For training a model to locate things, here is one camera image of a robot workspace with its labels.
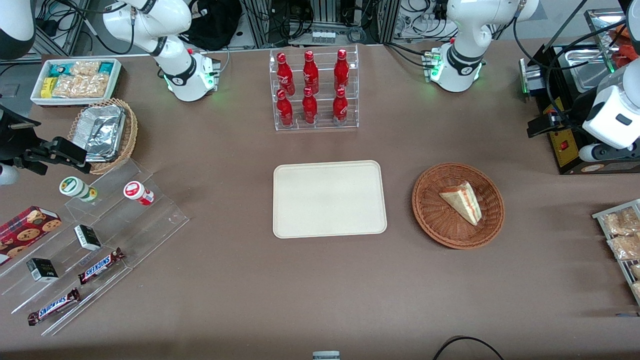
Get metal wire tray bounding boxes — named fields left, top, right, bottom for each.
left=592, top=199, right=640, bottom=307

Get red cola bottle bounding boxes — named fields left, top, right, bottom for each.
left=276, top=89, right=295, bottom=127
left=276, top=52, right=296, bottom=96
left=303, top=50, right=320, bottom=95
left=332, top=87, right=349, bottom=126
left=302, top=87, right=319, bottom=125
left=334, top=48, right=350, bottom=92

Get triangular sandwich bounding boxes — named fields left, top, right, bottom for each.
left=439, top=181, right=483, bottom=227

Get red lid cup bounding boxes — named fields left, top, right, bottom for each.
left=123, top=181, right=155, bottom=207

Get black table cable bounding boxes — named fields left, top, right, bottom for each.
left=432, top=336, right=506, bottom=360

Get steel food pan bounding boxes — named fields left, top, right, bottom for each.
left=562, top=47, right=618, bottom=93

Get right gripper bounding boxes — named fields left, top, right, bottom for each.
left=0, top=103, right=93, bottom=176

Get clear acrylic stepped display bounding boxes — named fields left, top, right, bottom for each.
left=0, top=157, right=190, bottom=337

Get beige plastic tray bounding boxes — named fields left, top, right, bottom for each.
left=272, top=160, right=388, bottom=239

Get small black box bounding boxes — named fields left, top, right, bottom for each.
left=26, top=258, right=59, bottom=283
left=74, top=224, right=102, bottom=252

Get black bag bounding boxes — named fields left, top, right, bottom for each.
left=181, top=0, right=243, bottom=52

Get clear acrylic bottle rack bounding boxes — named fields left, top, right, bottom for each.
left=269, top=44, right=360, bottom=132

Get light wicker basket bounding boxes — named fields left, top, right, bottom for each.
left=67, top=98, right=139, bottom=176

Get black food warmer cabinet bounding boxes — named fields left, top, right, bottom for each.
left=520, top=9, right=640, bottom=176

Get brown wicker basket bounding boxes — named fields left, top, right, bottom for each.
left=412, top=162, right=506, bottom=250

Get small silver metal device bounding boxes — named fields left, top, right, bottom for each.
left=519, top=57, right=547, bottom=98

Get green lid cup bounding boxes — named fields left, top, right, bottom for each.
left=59, top=176, right=99, bottom=203

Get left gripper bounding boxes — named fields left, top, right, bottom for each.
left=527, top=84, right=640, bottom=150

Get Snickers chocolate bar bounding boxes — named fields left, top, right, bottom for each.
left=27, top=287, right=82, bottom=327
left=77, top=247, right=126, bottom=286

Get aluminium equipment rack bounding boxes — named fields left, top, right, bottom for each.
left=240, top=0, right=401, bottom=48

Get stacked foil trays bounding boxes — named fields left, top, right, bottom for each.
left=80, top=105, right=127, bottom=163

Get white snack bin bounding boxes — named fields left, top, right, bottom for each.
left=30, top=58, right=123, bottom=107

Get red cookie box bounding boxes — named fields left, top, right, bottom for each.
left=0, top=205, right=63, bottom=266

